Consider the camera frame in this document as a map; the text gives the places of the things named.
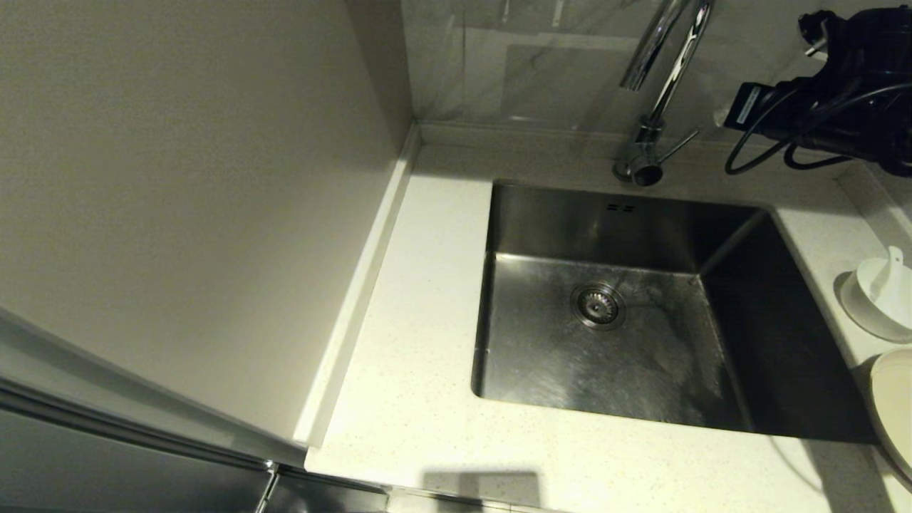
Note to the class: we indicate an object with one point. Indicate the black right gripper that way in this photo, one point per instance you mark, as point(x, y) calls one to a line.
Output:
point(869, 50)

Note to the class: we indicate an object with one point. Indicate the white ceramic soup spoon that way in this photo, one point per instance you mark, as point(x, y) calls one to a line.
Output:
point(889, 274)

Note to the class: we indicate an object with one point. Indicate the white ceramic bowl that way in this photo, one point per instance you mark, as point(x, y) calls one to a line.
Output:
point(866, 317)

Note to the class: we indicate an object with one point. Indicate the white round plate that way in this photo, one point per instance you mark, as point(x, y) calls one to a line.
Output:
point(894, 406)

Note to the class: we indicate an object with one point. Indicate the stainless steel sink basin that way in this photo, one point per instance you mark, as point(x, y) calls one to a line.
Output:
point(541, 363)

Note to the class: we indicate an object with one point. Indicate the chrome gooseneck faucet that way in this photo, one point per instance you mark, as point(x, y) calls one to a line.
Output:
point(641, 164)

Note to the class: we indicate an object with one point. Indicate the round metal drain strainer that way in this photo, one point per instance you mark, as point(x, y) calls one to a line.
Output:
point(597, 305)

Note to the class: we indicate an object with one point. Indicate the stainless steel appliance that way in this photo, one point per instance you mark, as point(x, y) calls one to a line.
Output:
point(107, 456)

